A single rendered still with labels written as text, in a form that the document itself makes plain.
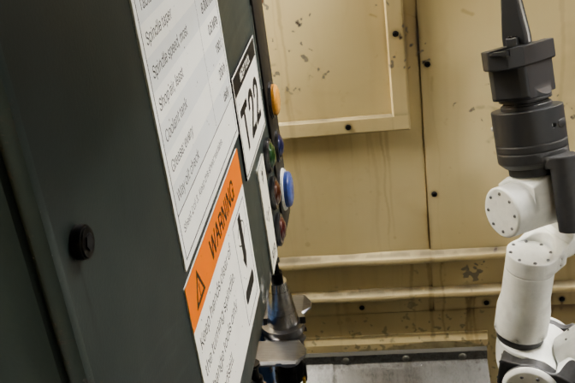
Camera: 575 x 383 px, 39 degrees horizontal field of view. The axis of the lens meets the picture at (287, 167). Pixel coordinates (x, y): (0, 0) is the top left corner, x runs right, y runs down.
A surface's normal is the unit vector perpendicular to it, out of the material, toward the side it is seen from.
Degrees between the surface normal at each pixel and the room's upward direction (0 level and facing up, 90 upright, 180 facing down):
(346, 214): 90
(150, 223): 90
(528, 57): 77
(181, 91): 90
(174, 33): 90
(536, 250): 7
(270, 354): 0
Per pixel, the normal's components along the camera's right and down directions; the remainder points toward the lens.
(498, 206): -0.89, 0.23
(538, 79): 0.74, -0.04
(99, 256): 0.99, -0.07
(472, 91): -0.09, 0.43
